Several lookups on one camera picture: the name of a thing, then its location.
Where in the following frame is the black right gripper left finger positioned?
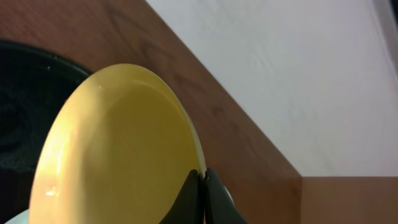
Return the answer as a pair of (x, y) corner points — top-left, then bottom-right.
(160, 170), (205, 224)

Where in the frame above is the round black tray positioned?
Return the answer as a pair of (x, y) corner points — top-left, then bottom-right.
(1, 40), (92, 223)

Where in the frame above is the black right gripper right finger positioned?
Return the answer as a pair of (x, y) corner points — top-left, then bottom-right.
(204, 169), (247, 224)

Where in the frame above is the mint green plate right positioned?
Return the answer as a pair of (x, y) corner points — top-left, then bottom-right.
(5, 209), (29, 224)

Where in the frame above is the yellow plate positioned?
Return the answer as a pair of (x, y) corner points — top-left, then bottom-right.
(29, 64), (206, 223)

